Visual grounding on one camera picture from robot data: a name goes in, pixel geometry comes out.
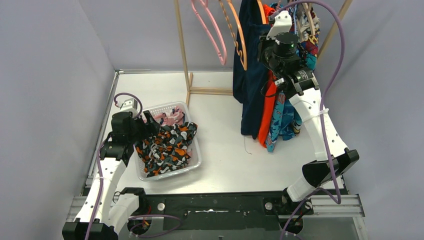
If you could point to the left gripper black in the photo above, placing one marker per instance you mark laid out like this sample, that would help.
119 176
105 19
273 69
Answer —
144 125

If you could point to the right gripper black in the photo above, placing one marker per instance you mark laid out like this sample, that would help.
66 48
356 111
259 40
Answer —
264 42

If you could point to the orange camouflage shorts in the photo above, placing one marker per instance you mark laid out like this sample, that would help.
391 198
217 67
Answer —
169 150

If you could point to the pink shark print shorts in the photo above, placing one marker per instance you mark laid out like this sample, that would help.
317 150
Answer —
174 116

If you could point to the navy blue shorts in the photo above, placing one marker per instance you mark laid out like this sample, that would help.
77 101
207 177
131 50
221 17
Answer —
247 84

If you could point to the orange wooden hanger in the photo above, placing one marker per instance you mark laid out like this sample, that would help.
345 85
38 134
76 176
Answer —
262 12
238 37

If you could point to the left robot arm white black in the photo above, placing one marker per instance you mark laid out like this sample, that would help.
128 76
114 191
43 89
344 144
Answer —
99 218

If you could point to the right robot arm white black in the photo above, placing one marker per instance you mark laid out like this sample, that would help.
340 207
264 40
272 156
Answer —
300 87

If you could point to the bright orange shorts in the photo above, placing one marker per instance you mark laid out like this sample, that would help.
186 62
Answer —
268 107

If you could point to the comic print shorts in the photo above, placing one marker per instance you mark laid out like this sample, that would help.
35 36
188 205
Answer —
309 44

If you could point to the blue plastic hanger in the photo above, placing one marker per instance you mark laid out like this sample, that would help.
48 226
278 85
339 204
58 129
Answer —
294 17

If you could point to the light wooden hanger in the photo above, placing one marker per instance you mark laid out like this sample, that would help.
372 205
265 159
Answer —
307 7

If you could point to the light blue fish shorts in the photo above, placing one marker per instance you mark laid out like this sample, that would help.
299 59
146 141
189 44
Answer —
280 125

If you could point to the dark blue leaf shorts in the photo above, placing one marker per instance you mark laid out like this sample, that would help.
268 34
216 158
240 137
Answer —
296 122

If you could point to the white plastic perforated basket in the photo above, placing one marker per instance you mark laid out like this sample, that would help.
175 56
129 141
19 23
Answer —
196 159

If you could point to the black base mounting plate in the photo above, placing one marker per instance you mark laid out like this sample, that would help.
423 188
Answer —
267 210

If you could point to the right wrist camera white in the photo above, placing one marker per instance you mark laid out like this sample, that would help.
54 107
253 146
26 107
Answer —
281 23

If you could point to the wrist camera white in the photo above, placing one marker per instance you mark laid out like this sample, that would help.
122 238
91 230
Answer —
281 23
130 105

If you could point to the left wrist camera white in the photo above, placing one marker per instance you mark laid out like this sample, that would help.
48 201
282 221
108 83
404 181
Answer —
130 105

